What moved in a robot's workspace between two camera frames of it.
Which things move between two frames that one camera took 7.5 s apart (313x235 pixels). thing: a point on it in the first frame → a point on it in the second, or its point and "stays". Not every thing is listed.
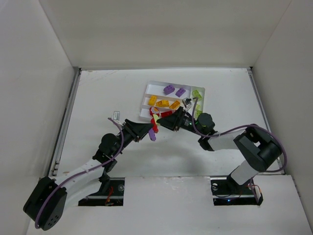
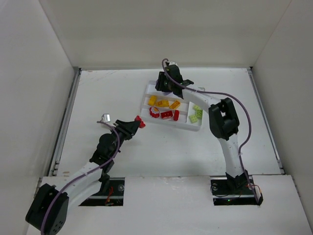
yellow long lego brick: x=174 y=105 stays
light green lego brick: x=198 y=112 stays
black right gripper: x=178 y=120 → x=162 y=84
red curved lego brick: x=155 y=128 → x=142 y=124
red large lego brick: x=166 y=113 stays
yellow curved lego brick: x=163 y=103 stays
